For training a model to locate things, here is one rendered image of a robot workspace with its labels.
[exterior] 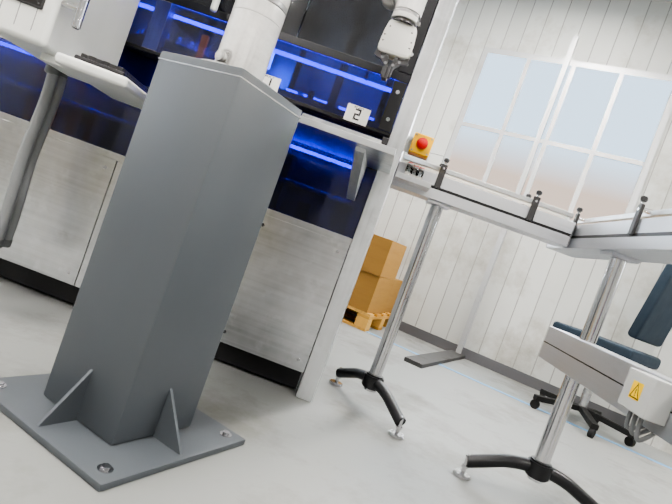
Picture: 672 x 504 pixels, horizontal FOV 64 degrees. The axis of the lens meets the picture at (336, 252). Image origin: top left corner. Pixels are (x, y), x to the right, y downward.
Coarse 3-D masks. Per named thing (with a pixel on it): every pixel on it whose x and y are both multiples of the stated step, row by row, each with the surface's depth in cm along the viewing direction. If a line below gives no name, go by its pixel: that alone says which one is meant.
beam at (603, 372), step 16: (560, 336) 183; (576, 336) 183; (544, 352) 192; (560, 352) 178; (576, 352) 167; (592, 352) 156; (608, 352) 148; (560, 368) 174; (576, 368) 163; (592, 368) 153; (608, 368) 144; (624, 368) 136; (640, 368) 130; (592, 384) 150; (608, 384) 141; (608, 400) 138; (656, 432) 115
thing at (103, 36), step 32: (0, 0) 141; (32, 0) 141; (64, 0) 144; (96, 0) 160; (128, 0) 181; (0, 32) 143; (32, 32) 142; (64, 32) 149; (96, 32) 167; (128, 32) 189
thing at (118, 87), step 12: (48, 60) 151; (60, 60) 143; (72, 60) 143; (72, 72) 152; (84, 72) 144; (96, 72) 143; (108, 72) 144; (96, 84) 160; (108, 84) 149; (120, 84) 144; (132, 84) 148; (120, 96) 169; (132, 96) 157; (144, 96) 160
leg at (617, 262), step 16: (608, 256) 173; (624, 256) 166; (608, 272) 169; (608, 288) 168; (592, 304) 171; (608, 304) 168; (592, 320) 169; (592, 336) 169; (576, 384) 169; (560, 400) 170; (560, 416) 170; (544, 432) 172; (560, 432) 170; (544, 448) 171
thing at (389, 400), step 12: (336, 372) 225; (348, 372) 219; (360, 372) 213; (336, 384) 224; (372, 384) 204; (384, 384) 202; (384, 396) 197; (396, 408) 192; (396, 420) 189; (396, 432) 189
